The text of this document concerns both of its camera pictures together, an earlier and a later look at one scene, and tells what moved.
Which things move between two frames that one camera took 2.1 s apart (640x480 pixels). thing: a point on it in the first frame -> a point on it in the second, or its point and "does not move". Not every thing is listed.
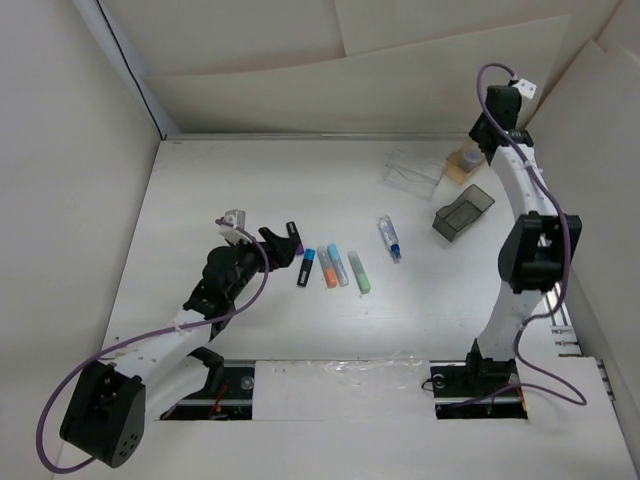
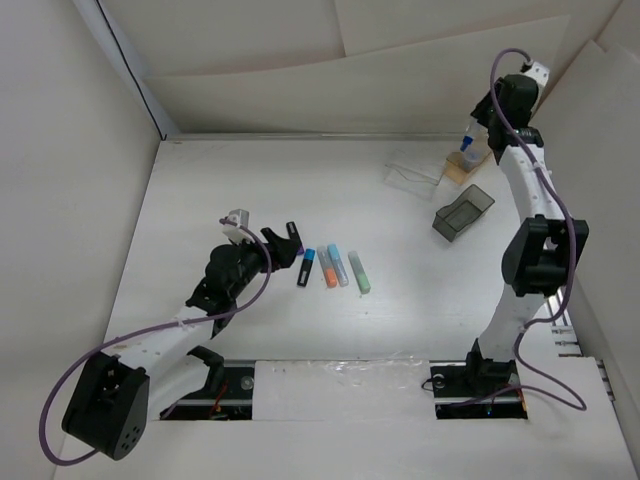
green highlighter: x=359 y=272 does not move
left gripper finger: x=268 y=235 does not move
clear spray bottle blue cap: x=388 y=228 -> x=472 y=129
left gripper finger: x=293 y=232 does not move
